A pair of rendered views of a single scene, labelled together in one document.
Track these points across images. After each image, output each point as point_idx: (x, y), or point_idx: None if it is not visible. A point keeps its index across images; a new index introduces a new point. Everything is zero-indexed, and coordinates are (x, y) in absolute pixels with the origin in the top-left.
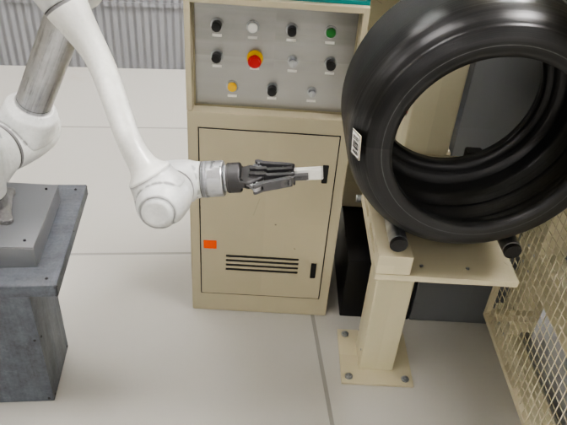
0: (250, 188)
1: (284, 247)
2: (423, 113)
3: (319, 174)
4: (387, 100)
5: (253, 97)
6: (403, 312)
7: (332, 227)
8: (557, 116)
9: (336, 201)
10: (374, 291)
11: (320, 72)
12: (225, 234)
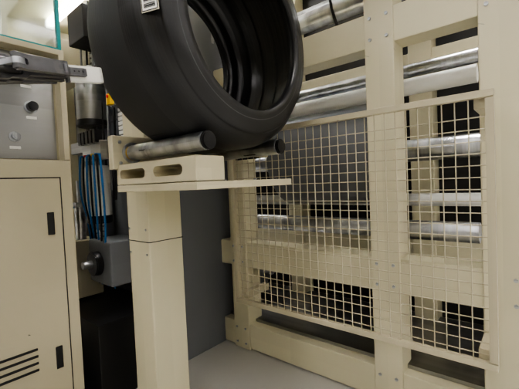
0: (3, 65)
1: (15, 338)
2: None
3: (98, 75)
4: None
5: None
6: (184, 324)
7: (72, 289)
8: (242, 86)
9: (69, 255)
10: (151, 309)
11: (20, 116)
12: None
